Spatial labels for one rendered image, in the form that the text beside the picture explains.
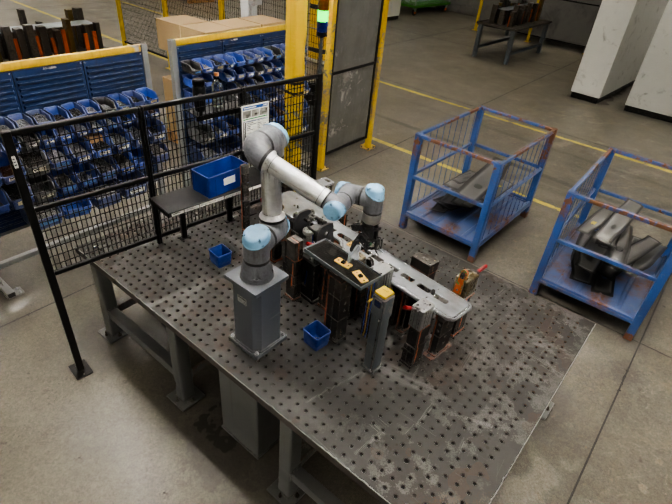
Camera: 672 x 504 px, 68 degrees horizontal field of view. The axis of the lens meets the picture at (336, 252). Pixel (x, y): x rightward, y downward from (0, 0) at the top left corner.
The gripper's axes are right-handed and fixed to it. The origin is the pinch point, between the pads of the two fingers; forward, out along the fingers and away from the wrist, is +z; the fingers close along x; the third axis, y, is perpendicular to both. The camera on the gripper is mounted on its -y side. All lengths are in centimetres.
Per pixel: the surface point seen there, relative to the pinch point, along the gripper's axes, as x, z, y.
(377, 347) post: 3.4, 39.7, 16.1
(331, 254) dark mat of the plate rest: -4.2, 9.8, -19.4
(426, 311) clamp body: 22.4, 20.1, 21.5
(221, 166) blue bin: -21, 15, -133
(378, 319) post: 1.9, 22.7, 15.2
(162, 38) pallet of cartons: 8, 10, -436
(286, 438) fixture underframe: -41, 77, 19
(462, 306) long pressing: 45, 26, 20
